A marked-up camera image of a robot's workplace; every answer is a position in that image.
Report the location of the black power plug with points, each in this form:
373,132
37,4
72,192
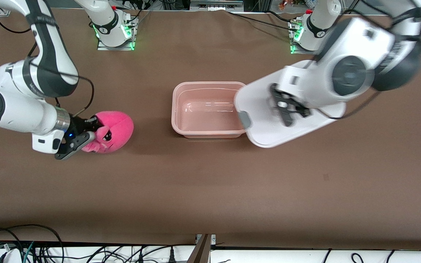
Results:
172,255

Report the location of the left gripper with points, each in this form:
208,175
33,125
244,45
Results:
304,112

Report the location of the small aluminium corner bracket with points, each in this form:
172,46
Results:
4,11

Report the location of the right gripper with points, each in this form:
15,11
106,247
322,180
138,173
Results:
80,126

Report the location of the pink plush toy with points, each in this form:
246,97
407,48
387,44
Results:
119,128

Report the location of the small metal bracket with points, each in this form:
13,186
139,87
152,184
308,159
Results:
213,238

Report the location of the white box lid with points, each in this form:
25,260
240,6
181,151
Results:
269,131

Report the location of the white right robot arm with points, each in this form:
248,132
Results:
49,65

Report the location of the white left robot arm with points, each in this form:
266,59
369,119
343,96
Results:
360,54

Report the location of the aluminium frame profile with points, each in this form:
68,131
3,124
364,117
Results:
201,252

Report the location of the white shelf board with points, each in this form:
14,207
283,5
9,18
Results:
269,257

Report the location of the pink plastic box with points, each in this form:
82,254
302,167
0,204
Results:
203,120

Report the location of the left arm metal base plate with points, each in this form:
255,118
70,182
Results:
294,49

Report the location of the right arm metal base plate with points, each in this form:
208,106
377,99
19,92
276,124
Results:
117,45

